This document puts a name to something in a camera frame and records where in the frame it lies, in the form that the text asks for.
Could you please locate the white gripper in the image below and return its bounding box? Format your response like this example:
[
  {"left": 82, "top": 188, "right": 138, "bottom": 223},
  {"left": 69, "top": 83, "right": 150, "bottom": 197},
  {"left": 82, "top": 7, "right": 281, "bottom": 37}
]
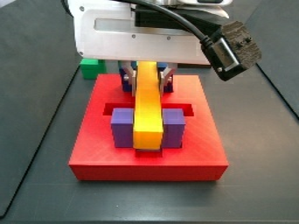
[{"left": 68, "top": 0, "right": 233, "bottom": 97}]

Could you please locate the long yellow rectangular block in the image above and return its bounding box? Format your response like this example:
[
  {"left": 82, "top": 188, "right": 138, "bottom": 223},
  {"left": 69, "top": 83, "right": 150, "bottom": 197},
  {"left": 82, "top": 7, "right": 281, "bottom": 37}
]
[{"left": 133, "top": 61, "right": 164, "bottom": 151}]

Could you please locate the red slotted base board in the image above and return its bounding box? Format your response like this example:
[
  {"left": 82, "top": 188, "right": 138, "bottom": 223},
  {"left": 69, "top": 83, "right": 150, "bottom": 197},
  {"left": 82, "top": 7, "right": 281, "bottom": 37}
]
[{"left": 69, "top": 74, "right": 228, "bottom": 181}]

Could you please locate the dark blue U-shaped block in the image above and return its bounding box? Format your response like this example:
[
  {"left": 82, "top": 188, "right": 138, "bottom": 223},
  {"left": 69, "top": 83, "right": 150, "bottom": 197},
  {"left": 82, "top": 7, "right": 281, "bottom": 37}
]
[{"left": 117, "top": 61, "right": 177, "bottom": 94}]

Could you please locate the green arch-shaped block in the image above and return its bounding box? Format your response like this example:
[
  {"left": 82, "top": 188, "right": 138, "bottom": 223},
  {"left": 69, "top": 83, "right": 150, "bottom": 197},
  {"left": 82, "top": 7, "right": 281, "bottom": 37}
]
[{"left": 78, "top": 59, "right": 106, "bottom": 80}]

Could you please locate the purple U-shaped block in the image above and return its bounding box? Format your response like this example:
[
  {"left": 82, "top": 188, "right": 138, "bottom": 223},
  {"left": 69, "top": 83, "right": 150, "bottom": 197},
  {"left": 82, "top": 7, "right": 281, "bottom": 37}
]
[{"left": 110, "top": 108, "right": 185, "bottom": 151}]

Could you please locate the black angled bracket holder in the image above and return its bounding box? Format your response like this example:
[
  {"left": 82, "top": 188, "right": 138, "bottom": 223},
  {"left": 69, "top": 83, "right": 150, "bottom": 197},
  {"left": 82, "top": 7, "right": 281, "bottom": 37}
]
[{"left": 177, "top": 63, "right": 211, "bottom": 69}]

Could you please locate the black camera cable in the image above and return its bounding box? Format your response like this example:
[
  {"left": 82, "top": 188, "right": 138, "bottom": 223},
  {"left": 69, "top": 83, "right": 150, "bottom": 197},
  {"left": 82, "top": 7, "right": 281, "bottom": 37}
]
[{"left": 112, "top": 0, "right": 215, "bottom": 47}]

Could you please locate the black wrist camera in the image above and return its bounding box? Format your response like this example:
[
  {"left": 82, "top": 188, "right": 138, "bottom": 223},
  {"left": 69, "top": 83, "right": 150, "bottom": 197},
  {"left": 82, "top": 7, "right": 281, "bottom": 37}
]
[{"left": 200, "top": 21, "right": 261, "bottom": 81}]

